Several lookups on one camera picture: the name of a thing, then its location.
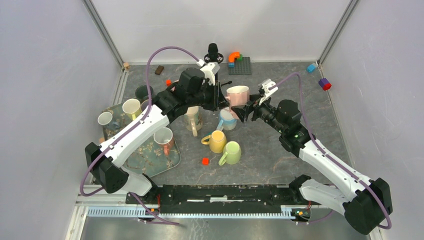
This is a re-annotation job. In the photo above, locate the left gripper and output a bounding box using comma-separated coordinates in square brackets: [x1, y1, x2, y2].
[188, 81, 231, 112]

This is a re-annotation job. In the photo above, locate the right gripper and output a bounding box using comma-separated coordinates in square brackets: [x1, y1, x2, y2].
[231, 92, 285, 135]

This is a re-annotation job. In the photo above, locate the pink octagonal mug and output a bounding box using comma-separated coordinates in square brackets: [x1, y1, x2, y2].
[225, 85, 250, 120]

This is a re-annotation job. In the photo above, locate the light green mug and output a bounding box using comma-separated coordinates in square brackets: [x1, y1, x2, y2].
[218, 141, 242, 166]

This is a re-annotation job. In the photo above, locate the salmon flower mug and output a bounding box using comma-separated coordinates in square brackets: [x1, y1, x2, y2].
[153, 127, 175, 156]

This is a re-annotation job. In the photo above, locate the dark green mug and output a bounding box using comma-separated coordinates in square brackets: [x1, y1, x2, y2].
[135, 85, 149, 103]

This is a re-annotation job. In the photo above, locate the yellow-green octagonal mug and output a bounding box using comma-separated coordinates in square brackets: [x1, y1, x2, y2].
[122, 98, 142, 121]

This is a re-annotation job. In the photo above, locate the small grey-blue mug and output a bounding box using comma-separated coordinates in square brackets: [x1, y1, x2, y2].
[97, 111, 121, 130]

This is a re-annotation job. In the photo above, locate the iridescent pink mug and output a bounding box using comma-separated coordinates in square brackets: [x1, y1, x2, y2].
[140, 99, 149, 112]

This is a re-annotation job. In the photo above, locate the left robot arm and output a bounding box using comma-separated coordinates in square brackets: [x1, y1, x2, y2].
[84, 62, 229, 204]

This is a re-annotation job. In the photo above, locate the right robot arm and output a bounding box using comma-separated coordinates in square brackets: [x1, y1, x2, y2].
[231, 94, 393, 235]

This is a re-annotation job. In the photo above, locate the blue white mug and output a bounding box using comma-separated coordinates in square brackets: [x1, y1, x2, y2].
[216, 107, 237, 131]

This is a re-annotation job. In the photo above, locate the tall seashell cream mug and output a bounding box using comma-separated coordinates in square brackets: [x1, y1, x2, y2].
[183, 106, 203, 137]

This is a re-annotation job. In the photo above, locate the yellow mug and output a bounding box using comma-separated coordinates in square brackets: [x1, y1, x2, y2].
[201, 130, 227, 154]

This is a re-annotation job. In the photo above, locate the grey lego baseplate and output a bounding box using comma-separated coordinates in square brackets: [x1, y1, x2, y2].
[228, 57, 252, 75]

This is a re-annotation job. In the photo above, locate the black microphone on tripod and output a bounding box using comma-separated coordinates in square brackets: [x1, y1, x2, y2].
[203, 43, 224, 85]

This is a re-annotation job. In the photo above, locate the orange curved block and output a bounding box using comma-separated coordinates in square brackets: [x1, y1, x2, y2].
[228, 51, 241, 63]

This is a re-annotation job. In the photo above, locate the red cube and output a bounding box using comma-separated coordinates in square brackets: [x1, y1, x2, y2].
[201, 157, 210, 166]

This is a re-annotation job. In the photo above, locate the brown block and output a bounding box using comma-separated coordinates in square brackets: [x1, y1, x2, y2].
[154, 65, 165, 76]

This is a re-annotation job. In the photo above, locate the blue block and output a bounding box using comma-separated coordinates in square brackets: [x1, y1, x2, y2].
[306, 62, 318, 73]

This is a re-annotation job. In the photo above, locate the purple red block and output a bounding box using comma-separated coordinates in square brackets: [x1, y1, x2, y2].
[318, 78, 332, 91]

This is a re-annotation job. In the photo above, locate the floral green tray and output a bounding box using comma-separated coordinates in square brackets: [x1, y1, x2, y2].
[102, 103, 181, 177]

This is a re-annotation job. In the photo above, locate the small wooden cube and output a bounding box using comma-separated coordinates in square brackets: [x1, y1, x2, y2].
[123, 62, 131, 71]

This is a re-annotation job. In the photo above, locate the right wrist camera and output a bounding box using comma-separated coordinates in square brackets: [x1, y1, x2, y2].
[258, 78, 278, 105]

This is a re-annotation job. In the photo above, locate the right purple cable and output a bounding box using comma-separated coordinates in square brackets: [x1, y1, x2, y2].
[270, 72, 393, 231]

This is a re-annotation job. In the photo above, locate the purple cable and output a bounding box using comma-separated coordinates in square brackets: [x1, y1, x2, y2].
[79, 46, 203, 198]
[270, 72, 393, 231]

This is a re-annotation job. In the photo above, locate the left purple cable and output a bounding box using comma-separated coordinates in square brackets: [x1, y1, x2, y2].
[79, 46, 203, 198]

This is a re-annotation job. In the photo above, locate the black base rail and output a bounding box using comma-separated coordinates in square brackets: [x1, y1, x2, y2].
[140, 184, 311, 214]

